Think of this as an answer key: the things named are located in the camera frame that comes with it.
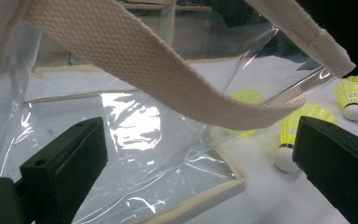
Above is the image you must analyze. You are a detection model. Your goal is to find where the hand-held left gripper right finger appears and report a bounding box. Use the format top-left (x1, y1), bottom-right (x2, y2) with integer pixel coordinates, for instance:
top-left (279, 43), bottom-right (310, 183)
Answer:
top-left (292, 115), bottom-right (358, 224)

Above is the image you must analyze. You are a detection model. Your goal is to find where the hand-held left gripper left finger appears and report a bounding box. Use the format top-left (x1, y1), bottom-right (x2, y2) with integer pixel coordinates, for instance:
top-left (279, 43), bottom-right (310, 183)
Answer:
top-left (20, 117), bottom-right (109, 224)

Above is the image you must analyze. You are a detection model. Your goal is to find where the yellow plastic shuttlecock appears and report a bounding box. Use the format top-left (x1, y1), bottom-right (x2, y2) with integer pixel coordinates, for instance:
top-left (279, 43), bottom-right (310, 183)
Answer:
top-left (334, 75), bottom-right (358, 122)
top-left (223, 88), bottom-right (266, 139)
top-left (274, 102), bottom-right (338, 174)

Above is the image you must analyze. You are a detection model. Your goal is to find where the clear tote bag beige trim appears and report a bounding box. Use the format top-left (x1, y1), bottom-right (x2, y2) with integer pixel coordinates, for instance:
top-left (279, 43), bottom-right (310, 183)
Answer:
top-left (0, 0), bottom-right (357, 224)

